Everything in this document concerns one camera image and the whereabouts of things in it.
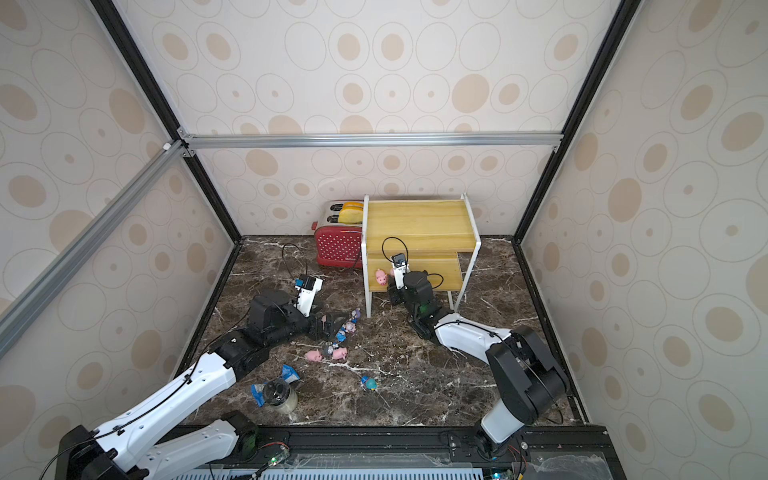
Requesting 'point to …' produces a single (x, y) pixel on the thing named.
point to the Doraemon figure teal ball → (370, 383)
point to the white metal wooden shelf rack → (439, 236)
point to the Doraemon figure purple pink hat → (356, 313)
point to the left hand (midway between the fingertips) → (341, 310)
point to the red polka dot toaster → (337, 244)
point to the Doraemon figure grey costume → (329, 349)
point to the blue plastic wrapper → (289, 376)
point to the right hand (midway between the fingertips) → (391, 277)
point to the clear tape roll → (280, 397)
